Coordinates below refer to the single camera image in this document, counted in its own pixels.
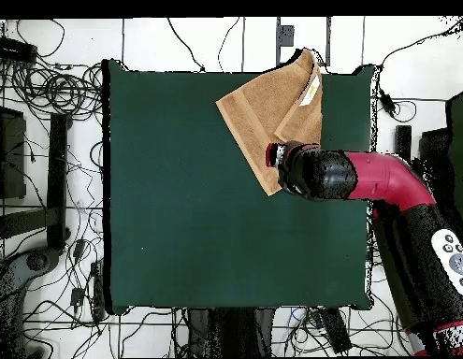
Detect tan terry towel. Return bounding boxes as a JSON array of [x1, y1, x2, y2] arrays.
[[215, 48, 325, 197]]

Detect dark green tablecloth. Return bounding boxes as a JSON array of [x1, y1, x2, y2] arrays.
[[101, 59, 378, 317]]

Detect small grey box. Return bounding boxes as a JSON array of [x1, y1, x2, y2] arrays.
[[279, 24, 296, 48]]

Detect black power adapter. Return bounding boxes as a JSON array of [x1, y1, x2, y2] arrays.
[[69, 286, 85, 308], [379, 89, 398, 118]]

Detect black box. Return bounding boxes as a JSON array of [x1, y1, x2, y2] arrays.
[[0, 104, 27, 200], [417, 128, 452, 210]]

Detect black power strip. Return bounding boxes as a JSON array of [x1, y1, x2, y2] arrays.
[[0, 36, 38, 64], [318, 307, 353, 355]]

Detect grey tripod base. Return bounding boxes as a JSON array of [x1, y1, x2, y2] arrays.
[[0, 246, 61, 305]]

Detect grey square floor frame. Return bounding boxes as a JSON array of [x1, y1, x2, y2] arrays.
[[275, 16, 332, 67]]

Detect black floor cable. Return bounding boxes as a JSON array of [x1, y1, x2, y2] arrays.
[[166, 16, 207, 73], [217, 16, 242, 73], [379, 16, 463, 69]]

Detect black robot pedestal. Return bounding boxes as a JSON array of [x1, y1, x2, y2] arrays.
[[187, 308, 275, 358]]

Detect coiled black cables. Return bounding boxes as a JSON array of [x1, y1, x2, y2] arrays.
[[11, 61, 104, 122]]

